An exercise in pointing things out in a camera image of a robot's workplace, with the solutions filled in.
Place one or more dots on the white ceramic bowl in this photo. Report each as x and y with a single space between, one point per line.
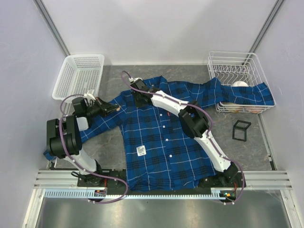
239 84

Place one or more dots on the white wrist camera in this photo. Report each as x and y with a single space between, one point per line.
89 95
132 80

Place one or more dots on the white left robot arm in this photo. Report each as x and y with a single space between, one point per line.
64 139

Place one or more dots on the beige ceramic bowl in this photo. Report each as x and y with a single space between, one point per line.
231 107

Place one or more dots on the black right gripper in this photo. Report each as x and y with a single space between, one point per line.
137 104

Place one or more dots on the pink patterned bowl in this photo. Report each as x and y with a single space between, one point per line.
255 109

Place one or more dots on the white perforated plastic basket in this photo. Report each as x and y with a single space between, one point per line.
79 74

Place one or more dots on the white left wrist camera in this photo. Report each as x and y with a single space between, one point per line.
89 95

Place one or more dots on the white wire dish rack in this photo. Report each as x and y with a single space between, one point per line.
238 69

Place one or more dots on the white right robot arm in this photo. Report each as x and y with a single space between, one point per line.
195 123

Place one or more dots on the white slotted cable duct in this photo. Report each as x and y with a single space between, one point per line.
110 194

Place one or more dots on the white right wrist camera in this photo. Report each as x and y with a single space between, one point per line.
132 80

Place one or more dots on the blue plaid shirt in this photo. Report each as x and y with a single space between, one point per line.
159 155

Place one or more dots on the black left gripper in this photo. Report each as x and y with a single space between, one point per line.
105 107

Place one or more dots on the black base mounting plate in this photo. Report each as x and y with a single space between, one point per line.
114 180

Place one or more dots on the black brooch display box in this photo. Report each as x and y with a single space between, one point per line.
240 126

